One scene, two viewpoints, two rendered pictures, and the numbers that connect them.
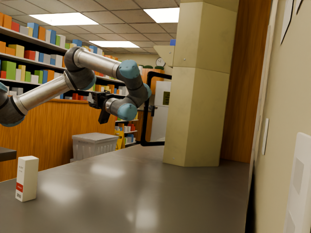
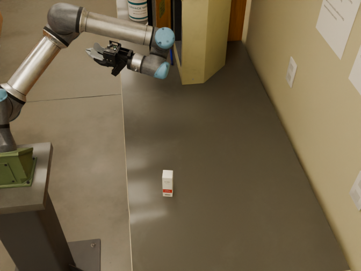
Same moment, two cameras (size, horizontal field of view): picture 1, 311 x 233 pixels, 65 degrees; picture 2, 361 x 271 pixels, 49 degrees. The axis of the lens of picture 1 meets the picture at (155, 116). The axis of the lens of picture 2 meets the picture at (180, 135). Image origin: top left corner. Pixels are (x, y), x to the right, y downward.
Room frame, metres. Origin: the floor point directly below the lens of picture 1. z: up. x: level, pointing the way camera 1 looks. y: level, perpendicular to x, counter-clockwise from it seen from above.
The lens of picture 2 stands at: (-0.18, 0.74, 2.14)
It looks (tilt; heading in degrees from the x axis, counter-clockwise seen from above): 45 degrees down; 330
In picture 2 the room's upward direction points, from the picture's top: 1 degrees clockwise
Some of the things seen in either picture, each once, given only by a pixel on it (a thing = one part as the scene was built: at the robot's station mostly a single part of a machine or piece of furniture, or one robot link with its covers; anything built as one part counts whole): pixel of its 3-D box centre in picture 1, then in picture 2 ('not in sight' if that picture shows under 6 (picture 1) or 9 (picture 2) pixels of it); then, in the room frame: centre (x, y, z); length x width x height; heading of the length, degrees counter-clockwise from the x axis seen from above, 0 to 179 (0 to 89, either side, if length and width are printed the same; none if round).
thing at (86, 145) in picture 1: (95, 146); not in sight; (3.49, 0.82, 0.49); 0.60 x 0.42 x 0.33; 158
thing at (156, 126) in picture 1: (164, 110); (161, 22); (1.37, -0.05, 1.19); 0.30 x 0.01 x 0.40; 132
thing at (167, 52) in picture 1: (172, 62); not in sight; (1.35, -0.06, 1.46); 0.32 x 0.12 x 0.10; 158
